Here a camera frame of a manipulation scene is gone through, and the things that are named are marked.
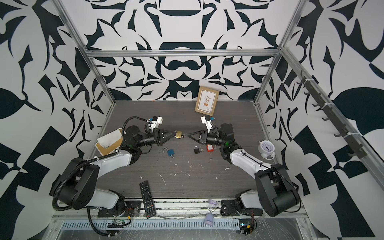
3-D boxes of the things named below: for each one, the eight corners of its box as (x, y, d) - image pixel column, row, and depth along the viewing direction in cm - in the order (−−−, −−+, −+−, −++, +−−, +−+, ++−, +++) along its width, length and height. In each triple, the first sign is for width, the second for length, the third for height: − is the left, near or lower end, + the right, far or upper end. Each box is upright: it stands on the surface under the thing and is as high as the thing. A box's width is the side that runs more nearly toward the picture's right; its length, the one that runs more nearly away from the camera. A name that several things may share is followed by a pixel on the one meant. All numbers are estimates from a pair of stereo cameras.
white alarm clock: (260, 159, 94) (263, 156, 90) (256, 144, 101) (258, 140, 97) (274, 159, 94) (278, 156, 90) (269, 144, 101) (272, 140, 97)
